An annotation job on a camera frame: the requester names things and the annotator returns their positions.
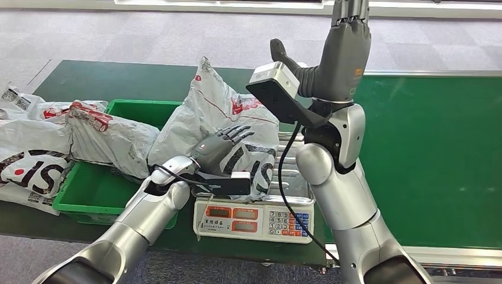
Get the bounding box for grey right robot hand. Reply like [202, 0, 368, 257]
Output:
[269, 0, 372, 104]

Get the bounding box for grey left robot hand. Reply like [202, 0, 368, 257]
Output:
[189, 124, 256, 177]

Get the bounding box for white courier bag black letters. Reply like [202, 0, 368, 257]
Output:
[147, 56, 281, 202]

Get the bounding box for green conveyor belt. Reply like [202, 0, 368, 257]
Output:
[324, 69, 502, 272]

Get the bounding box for electronic scale with steel tray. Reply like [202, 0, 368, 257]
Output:
[192, 131, 316, 245]

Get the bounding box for grey courier bag red tape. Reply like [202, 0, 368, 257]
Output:
[64, 101, 161, 180]

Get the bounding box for white baseboard strip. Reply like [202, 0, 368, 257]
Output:
[114, 0, 502, 19]

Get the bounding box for green plastic bin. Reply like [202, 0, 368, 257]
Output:
[52, 99, 184, 231]

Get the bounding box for large white courier bag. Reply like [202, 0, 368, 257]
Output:
[0, 118, 75, 217]

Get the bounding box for white courier bag QR labels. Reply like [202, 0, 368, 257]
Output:
[0, 85, 109, 123]

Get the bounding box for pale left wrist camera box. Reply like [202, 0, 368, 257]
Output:
[207, 170, 252, 197]

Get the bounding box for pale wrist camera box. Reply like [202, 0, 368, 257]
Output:
[245, 60, 332, 130]
[207, 170, 252, 197]

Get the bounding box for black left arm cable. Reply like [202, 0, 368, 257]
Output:
[150, 164, 223, 188]

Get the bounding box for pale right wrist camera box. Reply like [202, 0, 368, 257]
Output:
[245, 60, 332, 130]

